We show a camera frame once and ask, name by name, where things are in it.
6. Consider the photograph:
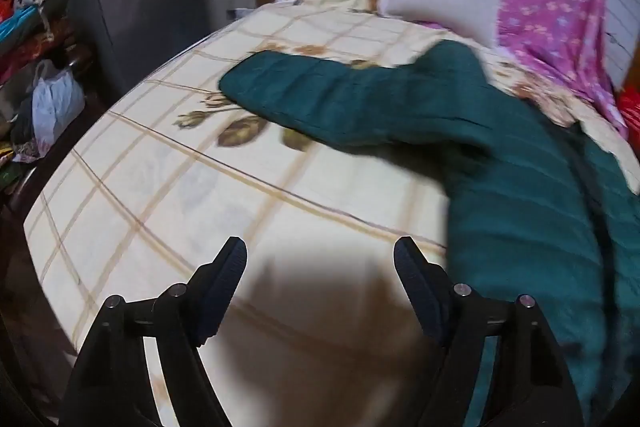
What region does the pile of colourful clothes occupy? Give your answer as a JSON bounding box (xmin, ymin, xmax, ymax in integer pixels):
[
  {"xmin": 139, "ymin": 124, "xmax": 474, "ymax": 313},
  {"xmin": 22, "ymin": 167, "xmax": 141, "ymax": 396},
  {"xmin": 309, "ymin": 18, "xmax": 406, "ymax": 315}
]
[{"xmin": 0, "ymin": 0, "xmax": 81, "ymax": 80}]

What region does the red shopping bag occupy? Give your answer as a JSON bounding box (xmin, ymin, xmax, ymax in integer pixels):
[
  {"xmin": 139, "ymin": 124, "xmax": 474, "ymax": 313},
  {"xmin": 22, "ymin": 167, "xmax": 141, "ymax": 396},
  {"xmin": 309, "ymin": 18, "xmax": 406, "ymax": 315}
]
[{"xmin": 617, "ymin": 86, "xmax": 640, "ymax": 144}]

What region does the white plastic bag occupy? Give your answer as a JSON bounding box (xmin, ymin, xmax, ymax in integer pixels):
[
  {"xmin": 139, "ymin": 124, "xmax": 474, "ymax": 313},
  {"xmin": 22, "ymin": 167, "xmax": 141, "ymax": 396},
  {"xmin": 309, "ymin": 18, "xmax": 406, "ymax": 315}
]
[{"xmin": 31, "ymin": 59, "xmax": 86, "ymax": 148}]

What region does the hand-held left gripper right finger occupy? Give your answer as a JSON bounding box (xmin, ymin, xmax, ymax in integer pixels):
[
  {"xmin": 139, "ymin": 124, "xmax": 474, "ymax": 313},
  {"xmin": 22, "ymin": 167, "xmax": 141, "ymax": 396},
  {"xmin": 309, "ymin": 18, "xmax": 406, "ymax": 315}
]
[{"xmin": 393, "ymin": 236, "xmax": 586, "ymax": 427}]

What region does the cream checked floral bedspread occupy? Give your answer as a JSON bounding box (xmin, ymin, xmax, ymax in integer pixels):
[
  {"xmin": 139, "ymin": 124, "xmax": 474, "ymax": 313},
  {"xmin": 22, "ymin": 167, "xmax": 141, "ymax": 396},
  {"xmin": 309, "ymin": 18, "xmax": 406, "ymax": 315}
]
[{"xmin": 22, "ymin": 0, "xmax": 640, "ymax": 427}]

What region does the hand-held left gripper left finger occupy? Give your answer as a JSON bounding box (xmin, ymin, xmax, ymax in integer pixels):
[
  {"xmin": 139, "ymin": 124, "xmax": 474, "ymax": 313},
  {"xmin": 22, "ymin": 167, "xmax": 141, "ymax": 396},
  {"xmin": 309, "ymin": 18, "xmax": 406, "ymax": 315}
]
[{"xmin": 59, "ymin": 236, "xmax": 249, "ymax": 427}]

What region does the dark green puffer jacket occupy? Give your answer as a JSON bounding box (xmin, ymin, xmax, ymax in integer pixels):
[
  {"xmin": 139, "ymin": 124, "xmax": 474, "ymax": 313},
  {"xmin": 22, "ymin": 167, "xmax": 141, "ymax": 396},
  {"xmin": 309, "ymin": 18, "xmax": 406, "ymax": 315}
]
[{"xmin": 219, "ymin": 41, "xmax": 640, "ymax": 427}]

